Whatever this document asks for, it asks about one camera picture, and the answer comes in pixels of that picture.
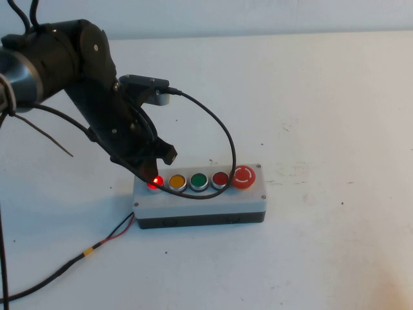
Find black camera cable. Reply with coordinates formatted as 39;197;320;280
9;85;237;199

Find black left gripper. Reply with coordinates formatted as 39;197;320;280
65;76;179;182

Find black red power cable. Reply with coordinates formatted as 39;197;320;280
0;211;136;303

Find yellow push button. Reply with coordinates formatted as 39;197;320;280
168;173;188;194

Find thin grey wire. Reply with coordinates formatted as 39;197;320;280
12;112;75;158

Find grey button control box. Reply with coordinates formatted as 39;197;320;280
132;163;268;231

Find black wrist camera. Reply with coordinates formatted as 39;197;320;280
119;74;171;107

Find lit red indicator button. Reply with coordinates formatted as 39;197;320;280
146;175;165;194

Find red mushroom emergency stop button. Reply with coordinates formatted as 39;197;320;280
230;165;257;191

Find black hanging cable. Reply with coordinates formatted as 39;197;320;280
0;111;10;310

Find green push button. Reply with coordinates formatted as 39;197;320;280
188;172;209;193

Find dark red push button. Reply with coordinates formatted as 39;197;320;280
210;171;230;192

